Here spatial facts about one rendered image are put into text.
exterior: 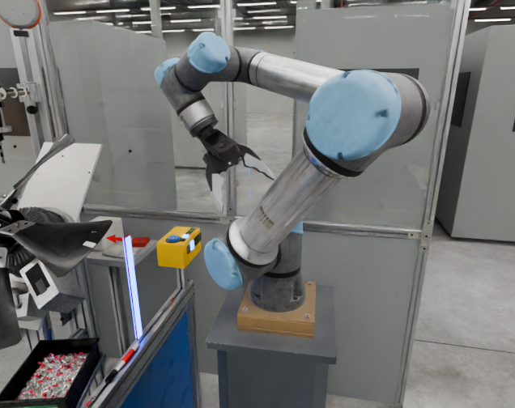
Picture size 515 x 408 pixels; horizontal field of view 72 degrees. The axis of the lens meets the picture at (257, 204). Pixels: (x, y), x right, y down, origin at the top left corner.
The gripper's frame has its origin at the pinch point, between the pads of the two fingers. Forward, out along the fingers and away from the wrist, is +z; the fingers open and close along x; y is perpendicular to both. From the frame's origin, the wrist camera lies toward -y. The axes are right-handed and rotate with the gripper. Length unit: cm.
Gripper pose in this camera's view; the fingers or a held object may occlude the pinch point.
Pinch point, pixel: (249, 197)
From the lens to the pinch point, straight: 82.2
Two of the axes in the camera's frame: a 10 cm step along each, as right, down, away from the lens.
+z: 5.3, 8.4, 1.0
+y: -2.3, 0.3, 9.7
